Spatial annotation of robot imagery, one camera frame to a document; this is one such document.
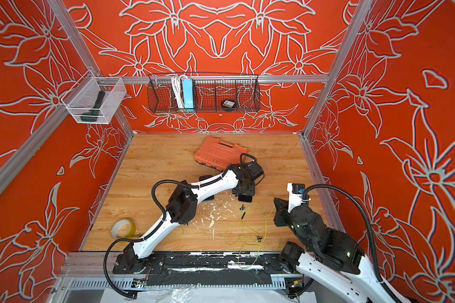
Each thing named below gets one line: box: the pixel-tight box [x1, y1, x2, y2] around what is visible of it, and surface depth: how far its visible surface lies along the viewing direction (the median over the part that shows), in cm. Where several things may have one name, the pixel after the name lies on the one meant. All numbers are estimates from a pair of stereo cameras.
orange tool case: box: [194, 136, 248, 172], surface depth 106 cm
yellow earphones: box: [224, 201, 276, 269], surface depth 83 cm
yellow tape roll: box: [110, 218, 137, 239], surface depth 83 cm
